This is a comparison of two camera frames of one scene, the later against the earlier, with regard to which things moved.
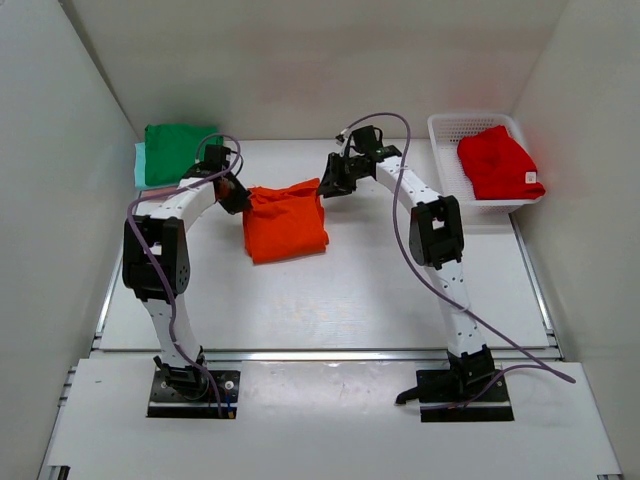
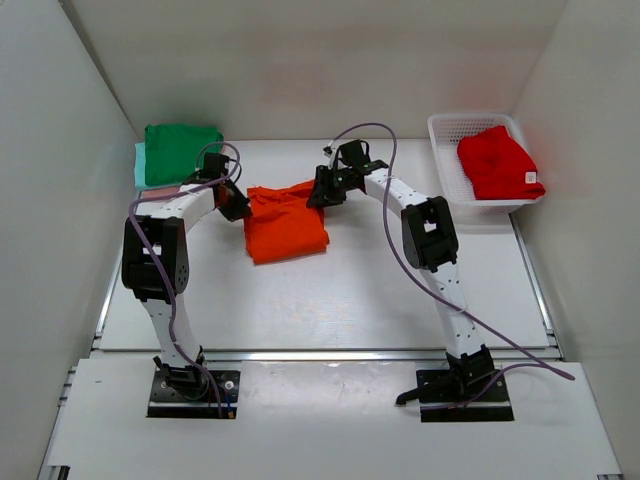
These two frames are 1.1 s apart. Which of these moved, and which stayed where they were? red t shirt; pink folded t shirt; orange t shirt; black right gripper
Moved: black right gripper
Stayed: red t shirt; pink folded t shirt; orange t shirt
